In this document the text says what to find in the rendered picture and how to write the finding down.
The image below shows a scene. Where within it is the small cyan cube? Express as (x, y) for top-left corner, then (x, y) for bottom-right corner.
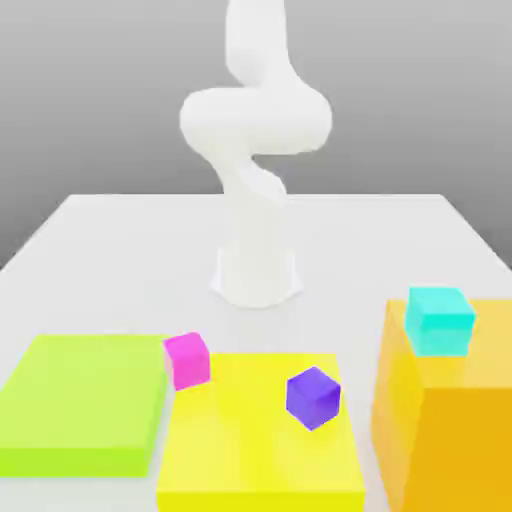
(403, 285), (477, 358)

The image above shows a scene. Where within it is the large lime green box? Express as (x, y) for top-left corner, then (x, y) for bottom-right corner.
(0, 333), (174, 479)

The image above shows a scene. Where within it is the large orange box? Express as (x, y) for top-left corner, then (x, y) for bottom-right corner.
(370, 298), (512, 512)

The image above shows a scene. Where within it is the large yellow box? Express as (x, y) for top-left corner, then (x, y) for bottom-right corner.
(155, 352), (367, 512)

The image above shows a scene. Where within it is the small purple cube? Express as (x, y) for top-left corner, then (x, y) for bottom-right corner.
(284, 365), (342, 432)

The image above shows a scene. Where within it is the small magenta cube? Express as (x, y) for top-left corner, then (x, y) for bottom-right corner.
(162, 331), (212, 392)

